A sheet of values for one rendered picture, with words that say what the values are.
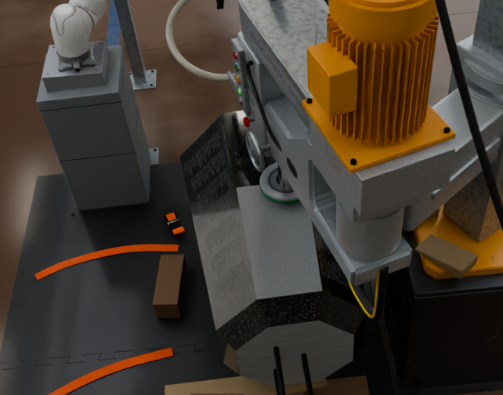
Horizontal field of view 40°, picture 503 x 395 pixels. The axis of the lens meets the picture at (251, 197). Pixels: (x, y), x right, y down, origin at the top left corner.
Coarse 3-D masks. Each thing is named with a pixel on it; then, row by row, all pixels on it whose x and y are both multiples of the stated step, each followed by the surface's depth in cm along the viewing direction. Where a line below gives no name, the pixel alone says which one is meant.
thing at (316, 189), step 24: (264, 120) 230; (288, 120) 224; (288, 144) 220; (288, 168) 230; (312, 168) 208; (312, 192) 216; (336, 192) 190; (312, 216) 221; (360, 216) 182; (336, 240) 209; (360, 264) 201; (384, 264) 202; (408, 264) 207
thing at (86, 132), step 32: (64, 96) 336; (96, 96) 336; (128, 96) 364; (64, 128) 348; (96, 128) 350; (128, 128) 353; (64, 160) 364; (96, 160) 366; (128, 160) 367; (96, 192) 383; (128, 192) 385
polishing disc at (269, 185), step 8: (272, 168) 283; (264, 176) 280; (272, 176) 279; (264, 184) 277; (272, 184) 276; (264, 192) 275; (272, 192) 273; (280, 192) 273; (288, 192) 273; (280, 200) 272; (288, 200) 271
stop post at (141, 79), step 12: (120, 0) 422; (120, 12) 428; (120, 24) 434; (132, 24) 435; (132, 36) 441; (132, 48) 448; (132, 60) 454; (132, 72) 461; (144, 72) 463; (156, 72) 476; (132, 84) 468; (144, 84) 467
